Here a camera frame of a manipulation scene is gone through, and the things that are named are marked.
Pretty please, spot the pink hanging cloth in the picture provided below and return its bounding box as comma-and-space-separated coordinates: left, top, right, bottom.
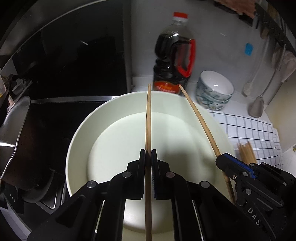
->
215, 0, 256, 19

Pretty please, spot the black induction cooktop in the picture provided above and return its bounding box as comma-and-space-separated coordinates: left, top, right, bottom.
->
0, 95, 118, 232

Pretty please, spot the hanging metal spatula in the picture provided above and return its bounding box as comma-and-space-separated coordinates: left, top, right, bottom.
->
248, 44, 286, 118

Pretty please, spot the white hanging rag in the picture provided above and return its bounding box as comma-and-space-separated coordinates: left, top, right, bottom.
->
280, 51, 296, 83

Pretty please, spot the dark soy sauce bottle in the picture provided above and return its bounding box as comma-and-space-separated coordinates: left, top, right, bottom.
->
153, 12, 196, 94

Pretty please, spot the large white basin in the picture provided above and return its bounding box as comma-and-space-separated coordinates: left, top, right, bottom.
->
65, 90, 236, 234

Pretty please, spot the white black checkered cloth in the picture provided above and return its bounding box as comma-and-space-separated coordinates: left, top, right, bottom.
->
209, 110, 283, 169

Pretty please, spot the white cutting board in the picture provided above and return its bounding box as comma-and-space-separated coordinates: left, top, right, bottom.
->
265, 73, 296, 152

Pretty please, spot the blue wall hook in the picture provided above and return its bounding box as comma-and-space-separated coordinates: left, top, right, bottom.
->
244, 43, 253, 56

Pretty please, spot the hanging white dish brush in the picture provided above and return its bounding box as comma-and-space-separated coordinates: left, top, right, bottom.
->
242, 37, 270, 97

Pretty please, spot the wall-mounted black utensil rail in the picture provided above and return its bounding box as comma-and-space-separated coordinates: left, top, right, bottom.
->
255, 3, 295, 55

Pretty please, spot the top floral ceramic bowl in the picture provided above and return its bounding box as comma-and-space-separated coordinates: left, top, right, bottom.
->
196, 70, 235, 110

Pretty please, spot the stainless steel pot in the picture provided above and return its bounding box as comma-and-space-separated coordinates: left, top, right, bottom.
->
1, 96, 52, 191

